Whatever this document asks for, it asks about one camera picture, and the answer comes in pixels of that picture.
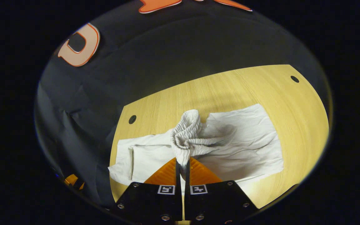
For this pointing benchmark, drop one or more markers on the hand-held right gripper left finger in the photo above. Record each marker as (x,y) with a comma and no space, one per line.
(177,178)

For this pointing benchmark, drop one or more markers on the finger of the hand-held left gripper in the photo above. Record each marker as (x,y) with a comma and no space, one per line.
(72,180)

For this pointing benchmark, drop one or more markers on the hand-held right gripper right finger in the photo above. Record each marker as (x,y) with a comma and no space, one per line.
(187,178)

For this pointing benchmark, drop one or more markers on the white jeans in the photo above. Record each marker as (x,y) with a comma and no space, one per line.
(245,140)

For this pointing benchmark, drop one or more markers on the black backdrop cloth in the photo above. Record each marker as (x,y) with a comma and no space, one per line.
(167,47)

